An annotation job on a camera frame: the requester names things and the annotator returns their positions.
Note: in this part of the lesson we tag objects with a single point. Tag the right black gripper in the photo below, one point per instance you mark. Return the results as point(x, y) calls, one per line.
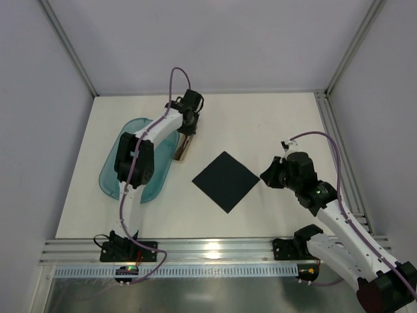
point(272, 171)

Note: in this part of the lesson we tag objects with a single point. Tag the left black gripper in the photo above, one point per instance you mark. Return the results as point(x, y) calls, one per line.
point(187, 129)

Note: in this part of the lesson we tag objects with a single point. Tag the beige cutlery case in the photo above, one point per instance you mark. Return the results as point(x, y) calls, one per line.
point(183, 147)

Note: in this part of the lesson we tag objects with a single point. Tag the black paper napkin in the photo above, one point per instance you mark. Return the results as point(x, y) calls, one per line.
point(225, 181)

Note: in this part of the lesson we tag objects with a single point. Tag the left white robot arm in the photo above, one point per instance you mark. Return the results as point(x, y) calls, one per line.
point(135, 166)

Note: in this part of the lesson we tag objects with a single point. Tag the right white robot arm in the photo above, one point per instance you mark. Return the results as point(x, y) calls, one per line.
point(381, 283)

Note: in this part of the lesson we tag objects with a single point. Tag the teal plastic basin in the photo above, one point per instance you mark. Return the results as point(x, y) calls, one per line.
point(163, 157)

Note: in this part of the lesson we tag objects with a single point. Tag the right side aluminium rail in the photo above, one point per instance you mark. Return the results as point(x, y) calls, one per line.
point(350, 191)

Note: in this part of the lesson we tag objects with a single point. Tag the aluminium rail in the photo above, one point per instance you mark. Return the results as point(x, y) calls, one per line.
point(217, 250)
point(350, 191)

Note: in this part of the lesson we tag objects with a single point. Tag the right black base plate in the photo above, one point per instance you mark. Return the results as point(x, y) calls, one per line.
point(291, 249)

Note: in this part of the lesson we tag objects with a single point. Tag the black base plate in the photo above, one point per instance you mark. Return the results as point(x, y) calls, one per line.
point(121, 249)
point(291, 249)

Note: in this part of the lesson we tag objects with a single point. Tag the right aluminium frame post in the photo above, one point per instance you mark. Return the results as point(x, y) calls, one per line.
point(360, 34)

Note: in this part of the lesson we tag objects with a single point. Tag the aluminium frame post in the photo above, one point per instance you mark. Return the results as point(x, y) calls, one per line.
point(58, 29)
point(360, 34)

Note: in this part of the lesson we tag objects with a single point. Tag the white slotted cable duct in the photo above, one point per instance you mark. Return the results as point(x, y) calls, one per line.
point(178, 271)

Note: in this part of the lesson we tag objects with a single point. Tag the left aluminium frame post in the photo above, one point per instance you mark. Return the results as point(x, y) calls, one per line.
point(58, 29)

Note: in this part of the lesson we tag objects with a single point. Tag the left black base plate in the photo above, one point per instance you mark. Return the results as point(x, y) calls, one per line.
point(121, 249)

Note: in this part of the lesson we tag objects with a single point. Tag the aluminium front rail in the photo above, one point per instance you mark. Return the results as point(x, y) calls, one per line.
point(217, 250)

